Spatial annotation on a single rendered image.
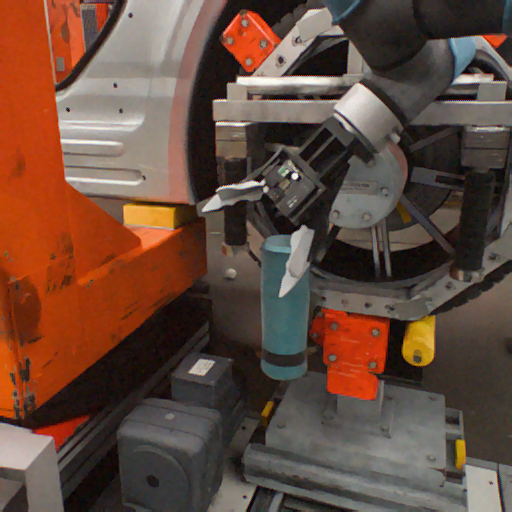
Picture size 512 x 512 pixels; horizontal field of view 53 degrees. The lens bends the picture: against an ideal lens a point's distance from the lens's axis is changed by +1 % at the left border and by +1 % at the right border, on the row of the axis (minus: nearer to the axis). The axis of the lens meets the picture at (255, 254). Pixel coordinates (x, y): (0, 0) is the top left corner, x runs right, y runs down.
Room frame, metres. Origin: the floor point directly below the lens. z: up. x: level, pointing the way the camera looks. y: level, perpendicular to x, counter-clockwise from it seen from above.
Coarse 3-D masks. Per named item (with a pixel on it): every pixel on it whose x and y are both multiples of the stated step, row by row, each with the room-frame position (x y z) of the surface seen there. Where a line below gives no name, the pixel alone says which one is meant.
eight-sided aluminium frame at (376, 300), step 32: (320, 32) 0.94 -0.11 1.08; (288, 64) 0.96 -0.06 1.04; (256, 96) 0.98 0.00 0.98; (256, 224) 1.03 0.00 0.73; (320, 288) 0.95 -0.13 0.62; (352, 288) 0.96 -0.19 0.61; (384, 288) 0.95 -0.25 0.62; (416, 288) 0.92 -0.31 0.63; (448, 288) 0.87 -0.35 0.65; (416, 320) 0.88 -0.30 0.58
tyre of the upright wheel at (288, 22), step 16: (320, 0) 1.03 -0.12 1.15; (288, 16) 1.06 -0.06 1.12; (288, 32) 1.05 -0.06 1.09; (256, 208) 1.08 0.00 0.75; (256, 256) 1.07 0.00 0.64; (496, 272) 0.92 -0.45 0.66; (400, 288) 0.98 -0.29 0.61; (480, 288) 0.92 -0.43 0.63; (448, 304) 0.94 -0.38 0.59; (400, 320) 0.98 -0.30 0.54
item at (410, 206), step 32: (320, 64) 1.17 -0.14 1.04; (288, 96) 1.16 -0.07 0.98; (320, 96) 1.05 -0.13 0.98; (448, 128) 0.97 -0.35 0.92; (256, 160) 1.08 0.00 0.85; (416, 160) 1.02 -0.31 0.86; (288, 224) 1.13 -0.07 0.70; (384, 224) 1.01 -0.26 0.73; (320, 256) 1.05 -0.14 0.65; (352, 256) 1.15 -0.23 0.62; (384, 256) 1.01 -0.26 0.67; (416, 256) 1.10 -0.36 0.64; (448, 256) 0.98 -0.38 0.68
